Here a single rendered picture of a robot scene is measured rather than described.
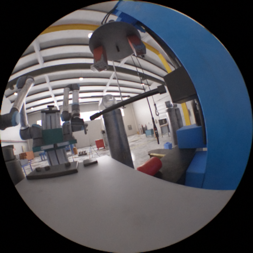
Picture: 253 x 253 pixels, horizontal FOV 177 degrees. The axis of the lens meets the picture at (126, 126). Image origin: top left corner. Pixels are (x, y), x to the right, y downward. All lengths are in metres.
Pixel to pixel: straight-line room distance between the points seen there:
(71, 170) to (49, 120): 1.31
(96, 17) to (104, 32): 5.11
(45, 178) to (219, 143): 0.39
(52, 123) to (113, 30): 1.42
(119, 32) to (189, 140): 1.06
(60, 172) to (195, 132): 0.49
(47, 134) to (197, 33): 1.51
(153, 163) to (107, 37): 1.06
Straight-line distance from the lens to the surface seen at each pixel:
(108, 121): 0.76
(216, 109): 0.24
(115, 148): 0.77
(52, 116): 1.47
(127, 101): 0.29
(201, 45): 0.30
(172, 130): 1.77
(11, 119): 0.67
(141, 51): 0.84
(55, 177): 0.18
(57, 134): 1.33
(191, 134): 0.45
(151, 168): 0.25
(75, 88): 1.34
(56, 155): 1.40
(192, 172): 0.31
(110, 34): 1.00
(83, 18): 6.12
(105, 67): 0.83
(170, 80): 0.28
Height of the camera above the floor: 1.25
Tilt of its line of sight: 2 degrees up
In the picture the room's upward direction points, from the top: 13 degrees counter-clockwise
